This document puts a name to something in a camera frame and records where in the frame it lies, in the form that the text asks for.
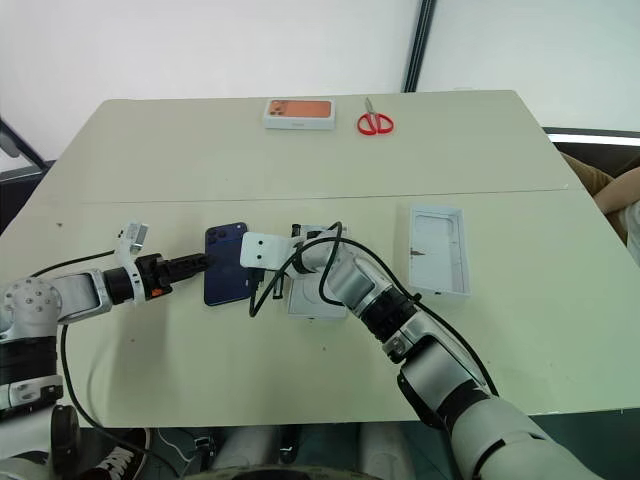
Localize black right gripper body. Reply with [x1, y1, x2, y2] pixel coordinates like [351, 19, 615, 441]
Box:
[246, 268, 267, 303]

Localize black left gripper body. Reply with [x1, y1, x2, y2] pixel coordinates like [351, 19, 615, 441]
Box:
[136, 253, 175, 302]

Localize dark blue smartphone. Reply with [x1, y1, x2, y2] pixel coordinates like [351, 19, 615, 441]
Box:
[202, 220, 252, 308]

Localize white box tray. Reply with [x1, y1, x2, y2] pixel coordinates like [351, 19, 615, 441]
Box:
[286, 224, 351, 322]

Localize open white box lid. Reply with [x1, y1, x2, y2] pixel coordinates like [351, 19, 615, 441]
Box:
[408, 203, 474, 299]

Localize orange printed phone box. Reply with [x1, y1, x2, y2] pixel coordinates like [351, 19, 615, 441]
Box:
[262, 98, 337, 133]

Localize black rounded cylinder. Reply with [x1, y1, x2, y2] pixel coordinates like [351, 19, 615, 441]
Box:
[49, 404, 82, 464]

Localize black and white shoe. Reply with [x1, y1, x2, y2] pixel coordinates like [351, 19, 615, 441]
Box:
[88, 427, 152, 480]

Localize black edged side table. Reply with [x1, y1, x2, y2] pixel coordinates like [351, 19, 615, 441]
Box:
[541, 126, 640, 147]

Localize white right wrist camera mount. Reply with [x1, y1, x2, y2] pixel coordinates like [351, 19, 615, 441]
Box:
[239, 230, 303, 272]

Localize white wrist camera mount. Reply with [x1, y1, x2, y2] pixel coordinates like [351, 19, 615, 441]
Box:
[114, 219, 151, 303]
[239, 230, 303, 272]

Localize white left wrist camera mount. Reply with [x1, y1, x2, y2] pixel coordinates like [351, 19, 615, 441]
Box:
[114, 219, 151, 303]

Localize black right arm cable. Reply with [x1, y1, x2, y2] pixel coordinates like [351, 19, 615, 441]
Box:
[248, 220, 501, 399]

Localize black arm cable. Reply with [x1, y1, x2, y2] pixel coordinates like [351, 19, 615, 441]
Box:
[248, 220, 501, 399]
[29, 251, 166, 466]

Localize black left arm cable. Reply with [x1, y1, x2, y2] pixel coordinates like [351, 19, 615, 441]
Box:
[29, 251, 166, 466]

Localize black metal frame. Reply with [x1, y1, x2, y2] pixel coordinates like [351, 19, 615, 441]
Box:
[0, 113, 57, 236]

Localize red handled scissors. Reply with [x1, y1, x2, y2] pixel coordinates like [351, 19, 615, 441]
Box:
[356, 96, 395, 137]

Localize dark metal window post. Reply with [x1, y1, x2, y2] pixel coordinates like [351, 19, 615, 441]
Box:
[401, 0, 439, 93]

